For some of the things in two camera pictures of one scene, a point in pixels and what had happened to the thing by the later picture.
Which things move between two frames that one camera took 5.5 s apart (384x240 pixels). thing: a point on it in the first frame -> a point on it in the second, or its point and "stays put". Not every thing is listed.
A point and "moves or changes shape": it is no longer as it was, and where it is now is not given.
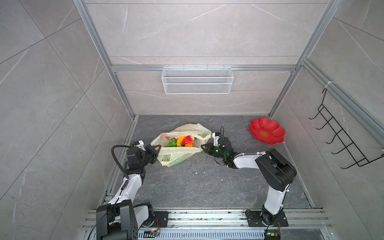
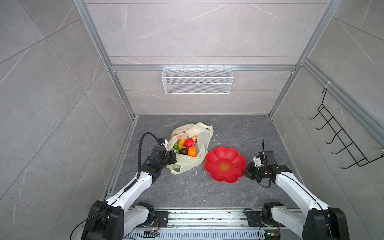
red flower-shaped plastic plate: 267,130 -> 225,164
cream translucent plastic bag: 170,156 moves or changes shape
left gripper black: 154,154 -> 171,154
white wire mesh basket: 197,80 stays put
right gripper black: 210,146 -> 249,174
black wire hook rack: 347,142 stays put
